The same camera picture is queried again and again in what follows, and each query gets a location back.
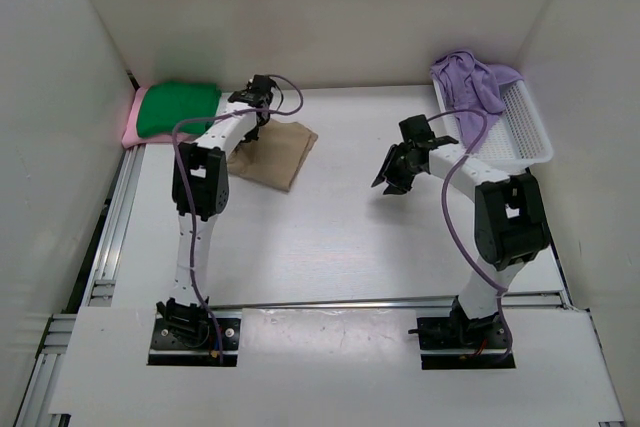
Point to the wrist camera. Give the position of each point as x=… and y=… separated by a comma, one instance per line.
x=416, y=132
x=258, y=92

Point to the white plastic basket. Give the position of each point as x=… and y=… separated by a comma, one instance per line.
x=518, y=140

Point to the beige t shirt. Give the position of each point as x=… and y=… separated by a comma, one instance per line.
x=276, y=157

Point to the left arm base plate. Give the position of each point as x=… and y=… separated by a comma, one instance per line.
x=175, y=347

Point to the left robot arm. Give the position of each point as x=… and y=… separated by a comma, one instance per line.
x=200, y=191

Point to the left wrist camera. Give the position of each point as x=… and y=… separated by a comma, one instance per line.
x=258, y=92

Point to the folded pink t shirt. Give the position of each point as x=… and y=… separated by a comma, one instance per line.
x=131, y=122

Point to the purple t shirt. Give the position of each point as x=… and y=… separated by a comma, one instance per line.
x=472, y=89

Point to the aluminium frame rail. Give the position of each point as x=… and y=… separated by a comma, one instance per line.
x=98, y=275

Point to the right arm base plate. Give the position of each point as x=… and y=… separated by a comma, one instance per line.
x=446, y=347

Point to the green t shirt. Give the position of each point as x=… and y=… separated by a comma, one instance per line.
x=203, y=99

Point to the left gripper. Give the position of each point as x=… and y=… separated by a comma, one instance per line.
x=251, y=135

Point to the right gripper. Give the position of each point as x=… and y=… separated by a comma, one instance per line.
x=388, y=172

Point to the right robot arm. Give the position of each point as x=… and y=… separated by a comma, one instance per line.
x=509, y=223

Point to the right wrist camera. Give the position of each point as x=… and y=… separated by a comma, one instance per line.
x=416, y=132

